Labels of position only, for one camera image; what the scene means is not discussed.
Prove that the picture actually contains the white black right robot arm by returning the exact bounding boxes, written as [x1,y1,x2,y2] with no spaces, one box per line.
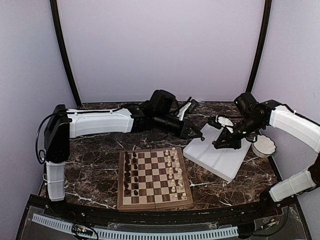
[207,92,320,217]

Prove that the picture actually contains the white divided plastic tray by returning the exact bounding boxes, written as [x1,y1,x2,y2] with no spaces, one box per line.
[183,124,251,183]

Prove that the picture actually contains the white chess piece row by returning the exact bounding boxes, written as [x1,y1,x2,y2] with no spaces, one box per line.
[159,147,187,202]

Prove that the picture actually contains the black front rail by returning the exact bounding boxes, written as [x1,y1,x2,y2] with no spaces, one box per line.
[27,194,289,231]

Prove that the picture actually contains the wooden chess board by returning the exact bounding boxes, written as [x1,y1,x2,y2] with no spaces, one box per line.
[117,147,193,212]

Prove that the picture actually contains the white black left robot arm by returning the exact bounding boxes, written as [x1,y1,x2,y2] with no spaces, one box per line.
[34,89,205,218]

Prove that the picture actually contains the right black frame post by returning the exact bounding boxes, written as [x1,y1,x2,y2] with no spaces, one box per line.
[245,0,272,93]

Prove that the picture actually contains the white scalloped bowl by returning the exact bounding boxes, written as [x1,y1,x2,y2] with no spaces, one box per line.
[251,135,276,158]

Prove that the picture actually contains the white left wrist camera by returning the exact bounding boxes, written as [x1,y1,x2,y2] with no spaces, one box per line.
[176,97,199,121]

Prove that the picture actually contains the dark chess piece rows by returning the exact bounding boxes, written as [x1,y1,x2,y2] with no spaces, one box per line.
[123,151,139,196]

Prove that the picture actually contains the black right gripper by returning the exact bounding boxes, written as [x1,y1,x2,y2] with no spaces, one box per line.
[215,115,264,149]

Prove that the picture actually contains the white slotted cable duct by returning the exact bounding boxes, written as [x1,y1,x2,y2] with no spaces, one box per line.
[31,213,239,240]

